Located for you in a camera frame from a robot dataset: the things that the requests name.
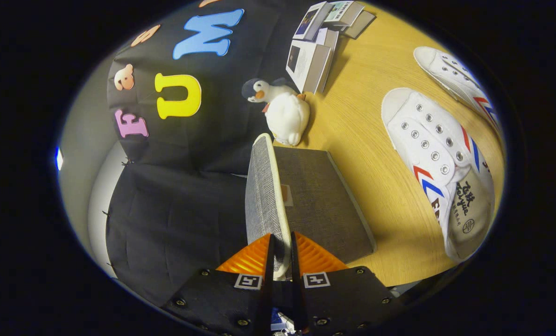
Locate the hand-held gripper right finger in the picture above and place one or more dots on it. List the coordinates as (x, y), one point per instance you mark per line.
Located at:
(297, 298)

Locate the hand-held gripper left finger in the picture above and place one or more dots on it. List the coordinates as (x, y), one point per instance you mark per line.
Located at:
(268, 298)

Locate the grey fabric storage box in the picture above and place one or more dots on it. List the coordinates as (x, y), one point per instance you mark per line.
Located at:
(324, 205)

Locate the white shoe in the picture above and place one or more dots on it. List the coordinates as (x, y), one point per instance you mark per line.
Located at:
(446, 70)
(427, 140)

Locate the white plush toy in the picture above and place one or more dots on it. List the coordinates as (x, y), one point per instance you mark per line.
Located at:
(287, 116)

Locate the navy penguin plush toy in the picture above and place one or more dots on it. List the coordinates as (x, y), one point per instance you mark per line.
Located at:
(270, 88)

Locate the white book with portrait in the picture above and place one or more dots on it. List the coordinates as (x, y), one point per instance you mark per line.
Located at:
(310, 65)

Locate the plain white book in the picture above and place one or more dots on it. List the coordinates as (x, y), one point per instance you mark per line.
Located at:
(329, 39)

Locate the book with blue cover picture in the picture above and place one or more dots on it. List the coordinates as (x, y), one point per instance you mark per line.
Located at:
(308, 21)

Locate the dark book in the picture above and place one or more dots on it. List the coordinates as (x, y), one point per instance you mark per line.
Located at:
(362, 25)

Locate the book with pale teal cover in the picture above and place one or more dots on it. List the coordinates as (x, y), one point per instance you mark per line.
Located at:
(343, 11)

